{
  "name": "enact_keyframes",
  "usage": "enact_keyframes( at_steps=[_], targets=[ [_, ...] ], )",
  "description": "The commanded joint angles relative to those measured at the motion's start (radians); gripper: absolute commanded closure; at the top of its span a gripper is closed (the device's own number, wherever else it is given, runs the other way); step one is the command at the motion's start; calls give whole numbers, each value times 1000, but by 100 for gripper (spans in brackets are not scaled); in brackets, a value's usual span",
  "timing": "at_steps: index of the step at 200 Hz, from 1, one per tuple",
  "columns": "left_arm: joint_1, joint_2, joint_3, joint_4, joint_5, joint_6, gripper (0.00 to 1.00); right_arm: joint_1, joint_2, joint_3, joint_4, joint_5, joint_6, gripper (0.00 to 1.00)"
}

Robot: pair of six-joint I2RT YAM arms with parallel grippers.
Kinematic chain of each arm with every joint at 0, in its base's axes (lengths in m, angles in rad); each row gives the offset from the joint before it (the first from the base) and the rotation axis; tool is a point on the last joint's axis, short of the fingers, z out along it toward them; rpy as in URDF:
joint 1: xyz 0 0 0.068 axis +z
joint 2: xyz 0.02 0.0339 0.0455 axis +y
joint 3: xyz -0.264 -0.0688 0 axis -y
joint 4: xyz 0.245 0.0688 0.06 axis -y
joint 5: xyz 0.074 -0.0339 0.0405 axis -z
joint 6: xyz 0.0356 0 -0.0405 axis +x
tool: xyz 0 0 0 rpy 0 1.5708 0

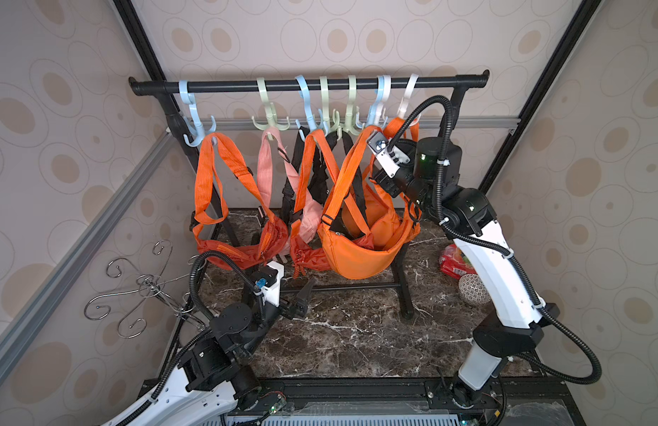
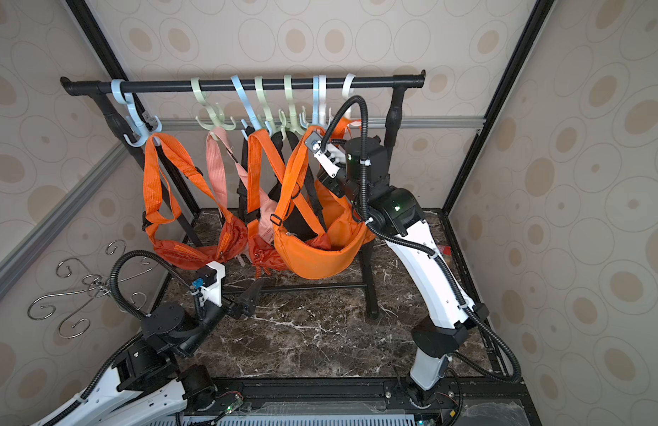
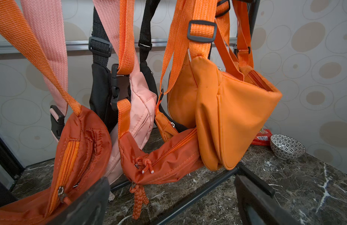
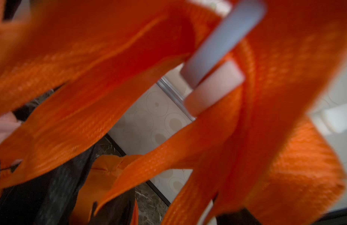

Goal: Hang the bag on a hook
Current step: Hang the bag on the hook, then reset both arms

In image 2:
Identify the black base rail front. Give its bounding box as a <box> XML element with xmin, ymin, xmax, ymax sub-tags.
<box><xmin>83</xmin><ymin>375</ymin><xmax>527</xmax><ymax>426</ymax></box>

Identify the black corner frame post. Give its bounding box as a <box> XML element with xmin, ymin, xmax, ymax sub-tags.
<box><xmin>60</xmin><ymin>1</ymin><xmax>201</xmax><ymax>218</ymax></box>
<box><xmin>442</xmin><ymin>0</ymin><xmax>555</xmax><ymax>218</ymax></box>

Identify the pink sling bag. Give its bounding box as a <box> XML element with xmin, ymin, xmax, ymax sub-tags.
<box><xmin>205</xmin><ymin>126</ymin><xmax>282</xmax><ymax>267</ymax></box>

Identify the red snack packet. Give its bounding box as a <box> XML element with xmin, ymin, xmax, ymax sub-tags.
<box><xmin>438</xmin><ymin>245</ymin><xmax>452</xmax><ymax>257</ymax></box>

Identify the chrome jewelry stand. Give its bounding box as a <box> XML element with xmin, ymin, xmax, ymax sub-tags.
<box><xmin>26</xmin><ymin>239</ymin><xmax>158</xmax><ymax>341</ymax></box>

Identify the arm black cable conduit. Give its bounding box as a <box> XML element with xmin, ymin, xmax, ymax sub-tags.
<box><xmin>319</xmin><ymin>95</ymin><xmax>522</xmax><ymax>384</ymax></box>
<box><xmin>40</xmin><ymin>249</ymin><xmax>202</xmax><ymax>426</ymax></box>

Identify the aluminium rail left wall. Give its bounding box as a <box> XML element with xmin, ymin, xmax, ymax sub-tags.
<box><xmin>0</xmin><ymin>146</ymin><xmax>132</xmax><ymax>302</ymax></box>

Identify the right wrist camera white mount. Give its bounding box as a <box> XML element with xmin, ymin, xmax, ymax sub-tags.
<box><xmin>304</xmin><ymin>131</ymin><xmax>347</xmax><ymax>179</ymax></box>

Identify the white hook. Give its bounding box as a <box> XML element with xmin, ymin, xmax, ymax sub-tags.
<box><xmin>318</xmin><ymin>75</ymin><xmax>331</xmax><ymax>128</ymax></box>
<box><xmin>341</xmin><ymin>73</ymin><xmax>355</xmax><ymax>120</ymax></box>

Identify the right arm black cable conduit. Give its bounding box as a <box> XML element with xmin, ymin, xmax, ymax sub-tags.
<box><xmin>319</xmin><ymin>95</ymin><xmax>522</xmax><ymax>384</ymax></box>

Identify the light green hook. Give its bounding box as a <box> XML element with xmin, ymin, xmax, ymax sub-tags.
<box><xmin>279</xmin><ymin>75</ymin><xmax>306</xmax><ymax>137</ymax></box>
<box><xmin>190</xmin><ymin>77</ymin><xmax>236</xmax><ymax>131</ymax></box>
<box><xmin>254</xmin><ymin>76</ymin><xmax>278</xmax><ymax>137</ymax></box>

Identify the light blue hook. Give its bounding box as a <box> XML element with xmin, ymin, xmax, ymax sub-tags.
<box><xmin>311</xmin><ymin>76</ymin><xmax>320</xmax><ymax>125</ymax></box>
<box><xmin>230</xmin><ymin>76</ymin><xmax>262</xmax><ymax>131</ymax></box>
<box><xmin>110</xmin><ymin>79</ymin><xmax>162</xmax><ymax>147</ymax></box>

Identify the dark orange sling bag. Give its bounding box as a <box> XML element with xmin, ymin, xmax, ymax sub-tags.
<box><xmin>141</xmin><ymin>131</ymin><xmax>251</xmax><ymax>272</ymax></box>
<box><xmin>245</xmin><ymin>127</ymin><xmax>335</xmax><ymax>278</ymax></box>

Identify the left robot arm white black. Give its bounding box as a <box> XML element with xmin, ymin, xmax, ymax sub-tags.
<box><xmin>39</xmin><ymin>278</ymin><xmax>268</xmax><ymax>425</ymax></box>

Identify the black sling bag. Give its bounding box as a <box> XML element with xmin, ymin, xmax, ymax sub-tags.
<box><xmin>236</xmin><ymin>125</ymin><xmax>254</xmax><ymax>224</ymax></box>
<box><xmin>266</xmin><ymin>131</ymin><xmax>327</xmax><ymax>246</ymax></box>

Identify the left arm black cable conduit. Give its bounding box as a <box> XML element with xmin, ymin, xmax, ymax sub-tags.
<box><xmin>40</xmin><ymin>249</ymin><xmax>202</xmax><ymax>426</ymax></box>

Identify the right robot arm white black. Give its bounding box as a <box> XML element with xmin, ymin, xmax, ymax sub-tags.
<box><xmin>307</xmin><ymin>138</ymin><xmax>489</xmax><ymax>392</ymax></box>

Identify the orange backpack bottom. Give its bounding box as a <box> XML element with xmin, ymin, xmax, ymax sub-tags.
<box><xmin>274</xmin><ymin>125</ymin><xmax>374</xmax><ymax>280</ymax></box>

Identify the black corner frame post left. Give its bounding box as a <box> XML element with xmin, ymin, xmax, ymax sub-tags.
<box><xmin>60</xmin><ymin>1</ymin><xmax>201</xmax><ymax>218</ymax></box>

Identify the dark grey clothes rack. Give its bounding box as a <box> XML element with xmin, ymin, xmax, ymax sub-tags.
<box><xmin>59</xmin><ymin>70</ymin><xmax>428</xmax><ymax>321</ymax></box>

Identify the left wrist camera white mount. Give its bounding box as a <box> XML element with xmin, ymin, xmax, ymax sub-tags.
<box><xmin>191</xmin><ymin>261</ymin><xmax>226</xmax><ymax>307</ymax></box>

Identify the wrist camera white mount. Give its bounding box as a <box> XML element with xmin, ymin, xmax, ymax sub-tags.
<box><xmin>304</xmin><ymin>131</ymin><xmax>347</xmax><ymax>179</ymax></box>
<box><xmin>191</xmin><ymin>261</ymin><xmax>226</xmax><ymax>307</ymax></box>

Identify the black corner frame post right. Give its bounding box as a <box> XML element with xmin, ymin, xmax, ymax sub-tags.
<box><xmin>442</xmin><ymin>0</ymin><xmax>555</xmax><ymax>218</ymax></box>

